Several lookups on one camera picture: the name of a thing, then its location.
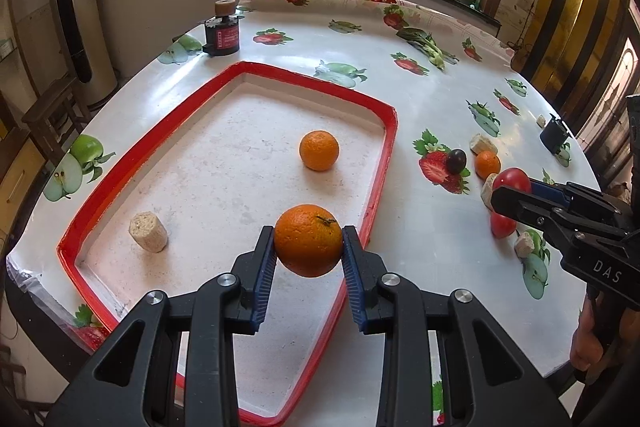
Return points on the green bok choy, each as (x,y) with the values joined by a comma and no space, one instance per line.
(425,44)

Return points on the dark purple grape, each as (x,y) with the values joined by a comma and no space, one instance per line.
(456,160)

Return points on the white standing air conditioner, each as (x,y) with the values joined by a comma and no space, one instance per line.
(75,7)

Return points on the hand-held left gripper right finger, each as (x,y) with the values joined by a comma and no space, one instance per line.
(354,277)

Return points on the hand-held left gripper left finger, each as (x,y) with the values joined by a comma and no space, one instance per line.
(264,272)

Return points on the large beige food chunk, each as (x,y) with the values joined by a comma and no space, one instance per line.
(487,193)

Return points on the wooden door with glass panels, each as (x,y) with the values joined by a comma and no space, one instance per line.
(565,7)

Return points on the small black device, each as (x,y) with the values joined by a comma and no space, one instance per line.
(552,134)

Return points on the yellow wooden cabinet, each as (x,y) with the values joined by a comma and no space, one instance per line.
(20,172)

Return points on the person's right hand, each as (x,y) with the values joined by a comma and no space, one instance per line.
(584,342)

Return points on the black motor with cork spool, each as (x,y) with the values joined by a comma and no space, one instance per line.
(222,34)

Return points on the small orange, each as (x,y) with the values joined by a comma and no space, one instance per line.
(487,164)

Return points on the tiny beige food chunk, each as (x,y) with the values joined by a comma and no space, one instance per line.
(541,121)

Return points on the beige cylindrical food chunk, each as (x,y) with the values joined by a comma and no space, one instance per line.
(148,232)

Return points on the red tomato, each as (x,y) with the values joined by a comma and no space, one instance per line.
(502,225)
(511,179)

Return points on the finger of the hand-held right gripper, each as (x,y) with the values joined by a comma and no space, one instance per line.
(550,194)
(525,209)

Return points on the brown patterned cloth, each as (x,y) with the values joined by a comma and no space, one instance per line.
(620,193)

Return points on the wooden chair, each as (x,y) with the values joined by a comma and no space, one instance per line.
(50,112)

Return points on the red rimmed white tray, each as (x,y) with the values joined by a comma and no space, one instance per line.
(210,187)

